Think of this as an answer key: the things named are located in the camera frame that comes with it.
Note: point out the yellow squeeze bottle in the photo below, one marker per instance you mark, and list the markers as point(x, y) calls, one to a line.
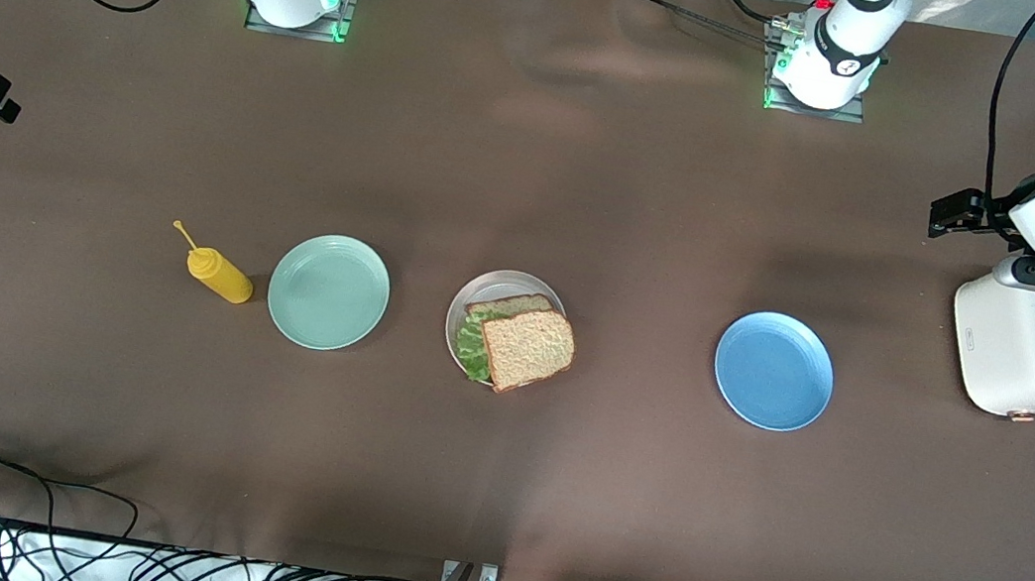
point(224, 277)

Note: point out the brown bread slice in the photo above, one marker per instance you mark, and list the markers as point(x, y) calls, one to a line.
point(525, 350)
point(510, 307)

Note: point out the green lettuce leaf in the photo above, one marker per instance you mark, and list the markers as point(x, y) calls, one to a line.
point(470, 349)

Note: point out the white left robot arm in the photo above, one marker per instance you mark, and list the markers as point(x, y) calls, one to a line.
point(843, 58)

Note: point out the blue plate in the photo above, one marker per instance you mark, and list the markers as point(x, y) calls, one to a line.
point(772, 369)

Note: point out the mint green plate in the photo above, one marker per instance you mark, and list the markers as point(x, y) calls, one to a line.
point(327, 295)

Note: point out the beige plate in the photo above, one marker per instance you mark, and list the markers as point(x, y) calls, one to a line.
point(488, 287)

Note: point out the brown table cloth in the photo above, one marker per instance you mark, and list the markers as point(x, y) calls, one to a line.
point(532, 182)

